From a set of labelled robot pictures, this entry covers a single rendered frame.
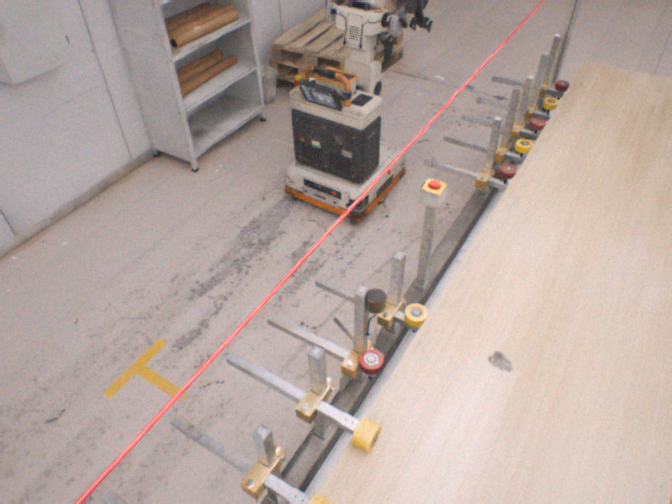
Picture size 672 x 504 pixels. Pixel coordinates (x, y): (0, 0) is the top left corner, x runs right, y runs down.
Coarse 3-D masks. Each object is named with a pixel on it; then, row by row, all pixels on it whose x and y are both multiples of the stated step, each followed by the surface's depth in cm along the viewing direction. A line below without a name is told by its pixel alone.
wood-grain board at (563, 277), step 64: (576, 128) 271; (640, 128) 270; (512, 192) 233; (576, 192) 232; (640, 192) 231; (512, 256) 204; (576, 256) 203; (640, 256) 202; (448, 320) 181; (512, 320) 181; (576, 320) 180; (640, 320) 180; (448, 384) 163; (512, 384) 163; (576, 384) 162; (640, 384) 162; (384, 448) 148; (448, 448) 148; (512, 448) 148; (576, 448) 147; (640, 448) 147
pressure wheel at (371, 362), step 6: (360, 354) 171; (366, 354) 171; (372, 354) 171; (378, 354) 171; (360, 360) 169; (366, 360) 170; (372, 360) 169; (378, 360) 169; (360, 366) 170; (366, 366) 168; (372, 366) 168; (378, 366) 168; (366, 372) 169; (372, 372) 168; (378, 372) 170
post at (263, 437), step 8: (256, 432) 128; (264, 432) 128; (256, 440) 130; (264, 440) 128; (272, 440) 133; (256, 448) 134; (264, 448) 130; (272, 448) 135; (264, 456) 134; (272, 456) 137; (264, 464) 138; (272, 464) 139; (280, 480) 149; (272, 496) 153
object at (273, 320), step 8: (272, 320) 188; (280, 320) 188; (280, 328) 187; (288, 328) 185; (296, 328) 185; (296, 336) 184; (304, 336) 182; (312, 336) 182; (312, 344) 182; (320, 344) 180; (328, 344) 180; (328, 352) 179; (336, 352) 177; (344, 352) 177
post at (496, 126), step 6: (498, 120) 235; (492, 126) 239; (498, 126) 237; (492, 132) 241; (498, 132) 239; (492, 138) 242; (498, 138) 243; (492, 144) 244; (492, 150) 246; (486, 156) 250; (492, 156) 248; (486, 162) 252; (492, 162) 251; (486, 168) 254; (492, 168) 255; (486, 186) 260
